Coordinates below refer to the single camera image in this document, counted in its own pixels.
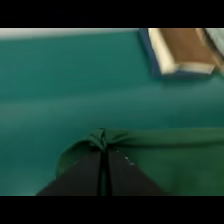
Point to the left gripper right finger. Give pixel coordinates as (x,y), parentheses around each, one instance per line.
(130,180)

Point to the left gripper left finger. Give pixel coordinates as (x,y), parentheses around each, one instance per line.
(83,178)

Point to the green T-shirt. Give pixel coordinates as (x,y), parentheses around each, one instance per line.
(176,161)

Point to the blue garment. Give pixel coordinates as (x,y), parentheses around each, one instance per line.
(149,55)

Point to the pale grey garment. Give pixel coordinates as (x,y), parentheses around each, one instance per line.
(218,37)

